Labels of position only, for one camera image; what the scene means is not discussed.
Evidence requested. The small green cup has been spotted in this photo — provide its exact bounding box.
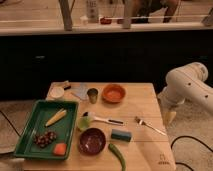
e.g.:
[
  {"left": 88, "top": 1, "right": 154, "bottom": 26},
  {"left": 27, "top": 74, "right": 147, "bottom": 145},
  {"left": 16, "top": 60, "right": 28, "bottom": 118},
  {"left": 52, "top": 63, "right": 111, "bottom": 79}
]
[{"left": 77, "top": 116, "right": 90, "bottom": 131}]

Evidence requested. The silver metal fork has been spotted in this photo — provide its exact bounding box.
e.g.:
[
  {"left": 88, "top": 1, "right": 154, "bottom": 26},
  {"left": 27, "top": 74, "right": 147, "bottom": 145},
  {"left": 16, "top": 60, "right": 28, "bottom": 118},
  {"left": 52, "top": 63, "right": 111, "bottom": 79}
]
[{"left": 135, "top": 116, "right": 166, "bottom": 135}]

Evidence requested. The black floor cable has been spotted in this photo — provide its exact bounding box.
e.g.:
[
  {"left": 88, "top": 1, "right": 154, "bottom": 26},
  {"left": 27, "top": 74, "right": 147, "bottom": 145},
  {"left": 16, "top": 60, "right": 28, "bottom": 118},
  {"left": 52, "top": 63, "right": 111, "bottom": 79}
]
[{"left": 170, "top": 134, "right": 213, "bottom": 171}]

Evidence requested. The orange bowl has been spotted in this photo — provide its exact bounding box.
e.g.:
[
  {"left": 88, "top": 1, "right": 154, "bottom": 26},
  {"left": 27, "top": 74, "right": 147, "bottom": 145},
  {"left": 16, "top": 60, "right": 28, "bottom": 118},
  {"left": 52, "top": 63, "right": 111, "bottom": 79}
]
[{"left": 102, "top": 84, "right": 126, "bottom": 103}]

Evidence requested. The dark red bowl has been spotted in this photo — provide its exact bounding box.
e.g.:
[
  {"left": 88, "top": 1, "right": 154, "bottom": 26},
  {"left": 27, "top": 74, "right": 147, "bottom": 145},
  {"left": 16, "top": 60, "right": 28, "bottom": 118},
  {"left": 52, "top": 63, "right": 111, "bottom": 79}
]
[{"left": 78, "top": 128, "right": 106, "bottom": 156}]

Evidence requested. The dark grape bunch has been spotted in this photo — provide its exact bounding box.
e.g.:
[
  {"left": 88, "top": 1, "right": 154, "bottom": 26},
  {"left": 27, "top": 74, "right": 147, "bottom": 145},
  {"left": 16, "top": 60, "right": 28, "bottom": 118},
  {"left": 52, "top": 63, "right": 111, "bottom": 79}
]
[{"left": 34, "top": 131, "right": 57, "bottom": 148}]

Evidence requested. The yellow corn cob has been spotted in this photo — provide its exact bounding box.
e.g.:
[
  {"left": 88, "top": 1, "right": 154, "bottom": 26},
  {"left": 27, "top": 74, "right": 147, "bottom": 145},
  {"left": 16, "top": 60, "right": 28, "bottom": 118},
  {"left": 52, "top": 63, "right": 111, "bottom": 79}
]
[{"left": 45, "top": 109, "right": 67, "bottom": 127}]

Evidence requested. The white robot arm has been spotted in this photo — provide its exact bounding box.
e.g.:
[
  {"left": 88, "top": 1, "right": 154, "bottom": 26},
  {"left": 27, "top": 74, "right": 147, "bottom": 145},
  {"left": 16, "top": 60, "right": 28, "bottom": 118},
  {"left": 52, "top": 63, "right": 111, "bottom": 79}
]
[{"left": 157, "top": 62, "right": 213, "bottom": 126}]

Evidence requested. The orange carrot piece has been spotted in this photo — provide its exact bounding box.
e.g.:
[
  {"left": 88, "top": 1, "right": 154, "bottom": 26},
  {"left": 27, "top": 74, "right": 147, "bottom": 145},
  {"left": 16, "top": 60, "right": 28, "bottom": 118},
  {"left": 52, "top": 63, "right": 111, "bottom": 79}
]
[{"left": 53, "top": 143, "right": 67, "bottom": 156}]

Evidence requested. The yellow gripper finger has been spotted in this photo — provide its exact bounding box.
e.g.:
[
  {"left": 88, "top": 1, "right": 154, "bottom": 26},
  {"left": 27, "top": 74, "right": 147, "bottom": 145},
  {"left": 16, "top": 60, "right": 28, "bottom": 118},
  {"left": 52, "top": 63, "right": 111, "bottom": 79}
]
[{"left": 164, "top": 111, "right": 176, "bottom": 126}]

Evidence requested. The metal cup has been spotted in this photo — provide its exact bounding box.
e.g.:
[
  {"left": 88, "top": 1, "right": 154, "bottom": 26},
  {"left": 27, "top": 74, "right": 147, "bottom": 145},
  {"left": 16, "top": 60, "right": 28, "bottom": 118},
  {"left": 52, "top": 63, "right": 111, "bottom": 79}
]
[{"left": 87, "top": 88, "right": 98, "bottom": 104}]

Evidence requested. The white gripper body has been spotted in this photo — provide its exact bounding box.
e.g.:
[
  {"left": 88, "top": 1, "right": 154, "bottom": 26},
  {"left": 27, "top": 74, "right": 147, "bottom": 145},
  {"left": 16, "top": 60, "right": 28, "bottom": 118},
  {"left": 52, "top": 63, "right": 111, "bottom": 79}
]
[{"left": 157, "top": 87, "right": 185, "bottom": 113}]

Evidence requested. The teal sponge block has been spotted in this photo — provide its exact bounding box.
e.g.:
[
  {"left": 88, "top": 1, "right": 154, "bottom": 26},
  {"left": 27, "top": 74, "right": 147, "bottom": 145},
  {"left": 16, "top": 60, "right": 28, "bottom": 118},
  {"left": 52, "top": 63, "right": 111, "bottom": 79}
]
[{"left": 111, "top": 129, "right": 132, "bottom": 142}]

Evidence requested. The green plastic tray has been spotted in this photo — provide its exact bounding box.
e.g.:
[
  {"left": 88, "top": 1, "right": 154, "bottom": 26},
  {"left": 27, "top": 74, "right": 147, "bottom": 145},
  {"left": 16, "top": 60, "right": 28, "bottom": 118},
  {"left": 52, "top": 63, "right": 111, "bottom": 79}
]
[{"left": 14, "top": 100, "right": 78, "bottom": 160}]

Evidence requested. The grey spatula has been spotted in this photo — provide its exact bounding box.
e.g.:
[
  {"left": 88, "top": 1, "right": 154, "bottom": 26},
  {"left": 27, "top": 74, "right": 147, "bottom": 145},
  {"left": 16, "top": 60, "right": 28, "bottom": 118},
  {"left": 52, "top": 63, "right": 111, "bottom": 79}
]
[{"left": 71, "top": 83, "right": 87, "bottom": 100}]

